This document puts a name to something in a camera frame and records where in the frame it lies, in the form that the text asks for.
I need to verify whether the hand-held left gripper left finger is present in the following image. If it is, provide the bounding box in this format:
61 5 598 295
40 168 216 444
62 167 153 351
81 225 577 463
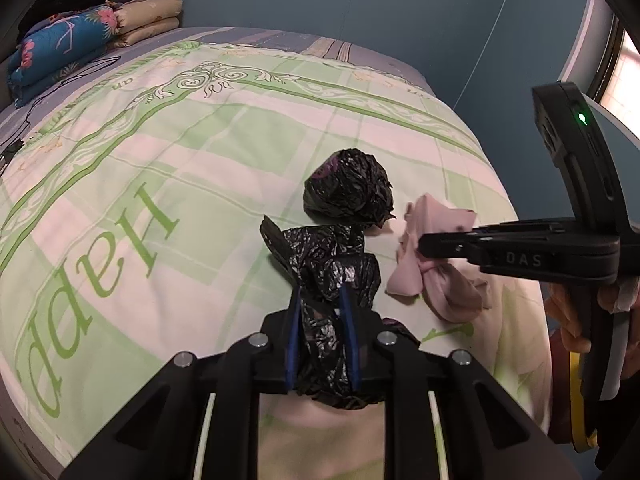
60 287 303 480

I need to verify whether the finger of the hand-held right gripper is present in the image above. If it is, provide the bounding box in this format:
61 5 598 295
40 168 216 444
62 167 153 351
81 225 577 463
418 226 483 267

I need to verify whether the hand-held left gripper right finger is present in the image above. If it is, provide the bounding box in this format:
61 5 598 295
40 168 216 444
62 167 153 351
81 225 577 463
339 282 583 480

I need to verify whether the pink cloth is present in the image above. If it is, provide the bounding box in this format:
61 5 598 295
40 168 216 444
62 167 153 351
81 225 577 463
385 195 496 324

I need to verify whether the yellow-rimmed brown bin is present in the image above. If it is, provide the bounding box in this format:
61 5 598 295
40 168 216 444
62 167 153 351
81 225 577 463
547 330 601 455

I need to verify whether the person's right hand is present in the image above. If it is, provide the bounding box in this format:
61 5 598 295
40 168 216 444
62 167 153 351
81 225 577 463
544 276 640 356

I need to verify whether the balled black plastic bag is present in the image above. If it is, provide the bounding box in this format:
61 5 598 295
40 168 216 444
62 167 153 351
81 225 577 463
302 148 397 228

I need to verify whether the green and white printed blanket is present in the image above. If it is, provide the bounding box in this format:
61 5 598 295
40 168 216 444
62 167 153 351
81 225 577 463
0 40 553 480

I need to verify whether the grey striped bed sheet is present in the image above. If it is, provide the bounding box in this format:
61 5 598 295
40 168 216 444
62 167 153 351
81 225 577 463
0 26 431 126

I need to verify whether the folded beige floral quilt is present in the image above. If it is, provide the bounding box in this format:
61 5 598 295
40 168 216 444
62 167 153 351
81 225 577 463
117 0 182 50

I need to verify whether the folded blue floral quilt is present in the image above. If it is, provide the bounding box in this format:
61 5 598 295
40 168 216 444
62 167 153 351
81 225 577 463
7 4 121 108

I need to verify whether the window with white frame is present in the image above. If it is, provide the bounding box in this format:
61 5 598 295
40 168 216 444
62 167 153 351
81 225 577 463
585 0 640 141

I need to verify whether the black charger cable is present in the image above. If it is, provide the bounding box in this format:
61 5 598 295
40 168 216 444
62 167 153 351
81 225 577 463
0 55 121 166

